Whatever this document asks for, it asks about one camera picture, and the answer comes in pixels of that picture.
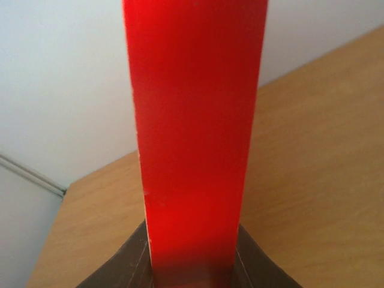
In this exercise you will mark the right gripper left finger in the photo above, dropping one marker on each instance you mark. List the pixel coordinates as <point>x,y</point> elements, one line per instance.
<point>130,266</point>

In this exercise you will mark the left aluminium corner post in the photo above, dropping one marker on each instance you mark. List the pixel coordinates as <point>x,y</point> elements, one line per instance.
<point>32,175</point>

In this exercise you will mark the red picture frame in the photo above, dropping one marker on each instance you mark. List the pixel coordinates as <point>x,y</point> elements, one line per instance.
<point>194,68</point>

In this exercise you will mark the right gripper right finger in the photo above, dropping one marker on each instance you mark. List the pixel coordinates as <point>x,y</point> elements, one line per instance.
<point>254,269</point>

